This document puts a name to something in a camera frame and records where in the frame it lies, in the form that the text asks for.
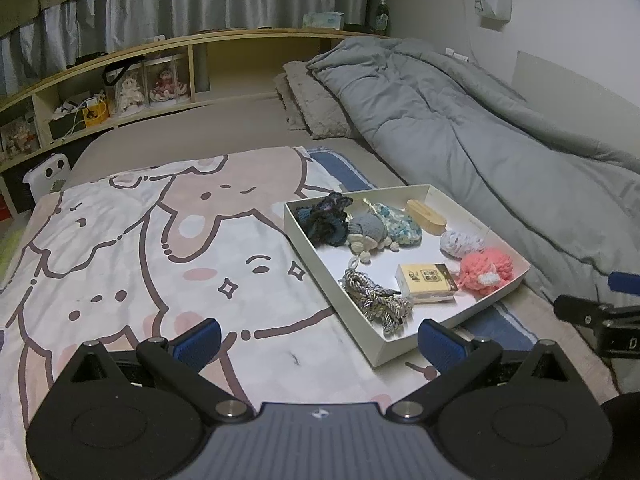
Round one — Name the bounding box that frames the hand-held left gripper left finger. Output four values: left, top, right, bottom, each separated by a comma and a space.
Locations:
52, 320, 258, 423

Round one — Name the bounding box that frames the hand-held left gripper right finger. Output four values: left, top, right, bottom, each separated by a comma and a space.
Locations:
385, 319, 581, 423

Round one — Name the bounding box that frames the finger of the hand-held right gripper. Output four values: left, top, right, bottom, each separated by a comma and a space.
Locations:
552, 294, 640, 327
609, 271, 640, 292

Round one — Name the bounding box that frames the small yellow card box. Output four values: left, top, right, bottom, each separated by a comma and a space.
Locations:
395, 262, 458, 306

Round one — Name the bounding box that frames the braided grey cord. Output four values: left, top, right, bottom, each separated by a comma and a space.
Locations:
342, 267, 415, 336

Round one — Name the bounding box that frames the pink crochet toy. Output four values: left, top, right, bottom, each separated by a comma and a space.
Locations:
456, 246, 516, 293

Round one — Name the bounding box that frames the white cardboard box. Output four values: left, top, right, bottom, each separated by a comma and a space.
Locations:
283, 184, 532, 368

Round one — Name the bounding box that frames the white crochet pouch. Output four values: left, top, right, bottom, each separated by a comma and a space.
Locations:
440, 229, 485, 260

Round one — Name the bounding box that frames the floral brocade drawstring pouch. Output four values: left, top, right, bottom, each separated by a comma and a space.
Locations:
362, 200, 423, 247

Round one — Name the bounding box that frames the oval wooden block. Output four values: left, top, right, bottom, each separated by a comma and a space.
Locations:
405, 199, 447, 235

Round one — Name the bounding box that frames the grey crochet jellyfish toy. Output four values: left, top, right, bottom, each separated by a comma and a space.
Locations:
346, 212, 401, 265

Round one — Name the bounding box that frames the dark crochet scrunchie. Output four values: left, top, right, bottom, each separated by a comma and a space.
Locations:
294, 192, 353, 248

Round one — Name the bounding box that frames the cartoon printed blanket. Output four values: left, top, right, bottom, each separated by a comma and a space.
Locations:
0, 146, 538, 480

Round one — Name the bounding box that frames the grey duvet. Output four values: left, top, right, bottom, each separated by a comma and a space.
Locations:
306, 36, 640, 318

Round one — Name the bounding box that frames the bed with beige sheet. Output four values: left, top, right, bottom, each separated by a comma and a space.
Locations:
67, 97, 621, 396

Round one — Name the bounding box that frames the white heater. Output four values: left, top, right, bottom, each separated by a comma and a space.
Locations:
22, 154, 71, 201

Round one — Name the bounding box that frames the dark box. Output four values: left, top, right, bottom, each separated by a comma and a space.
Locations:
47, 110, 83, 141

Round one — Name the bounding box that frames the clear case with white doll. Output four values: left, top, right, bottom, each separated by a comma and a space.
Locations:
115, 62, 148, 111

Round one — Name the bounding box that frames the clear case with pink doll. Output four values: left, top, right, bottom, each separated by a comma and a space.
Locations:
145, 55, 192, 103

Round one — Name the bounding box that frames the fuzzy beige pillow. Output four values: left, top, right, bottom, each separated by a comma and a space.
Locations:
274, 60, 358, 140

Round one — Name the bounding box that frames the figurine display box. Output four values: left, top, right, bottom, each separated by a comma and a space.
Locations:
0, 115, 41, 156

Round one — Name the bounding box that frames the wooden headboard shelf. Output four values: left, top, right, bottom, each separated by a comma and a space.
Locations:
0, 27, 386, 221

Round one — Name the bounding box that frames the grey curtain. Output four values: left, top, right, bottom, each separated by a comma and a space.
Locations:
0, 0, 373, 96

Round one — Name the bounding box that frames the tissue box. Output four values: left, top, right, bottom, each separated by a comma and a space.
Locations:
302, 11, 345, 30

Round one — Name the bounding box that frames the yellow cup with cables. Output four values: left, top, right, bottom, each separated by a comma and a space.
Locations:
82, 100, 108, 127

